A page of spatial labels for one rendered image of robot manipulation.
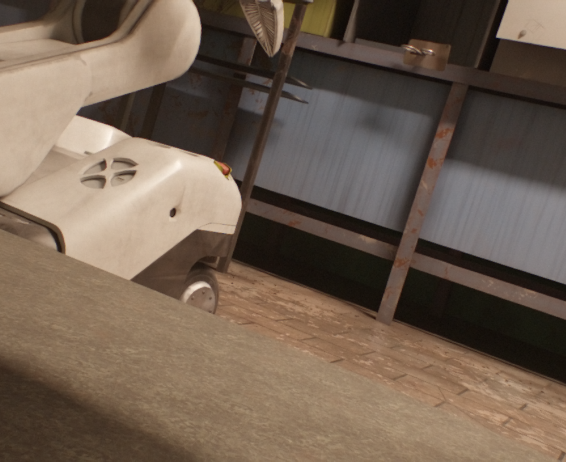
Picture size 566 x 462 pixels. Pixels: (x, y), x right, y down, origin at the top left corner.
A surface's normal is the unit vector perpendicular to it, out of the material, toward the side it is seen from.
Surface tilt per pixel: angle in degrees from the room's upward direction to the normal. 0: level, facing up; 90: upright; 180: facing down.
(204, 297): 90
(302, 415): 0
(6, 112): 90
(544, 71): 90
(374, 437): 0
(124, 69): 89
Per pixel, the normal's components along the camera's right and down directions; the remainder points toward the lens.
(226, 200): 0.79, 0.29
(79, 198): -0.11, -0.81
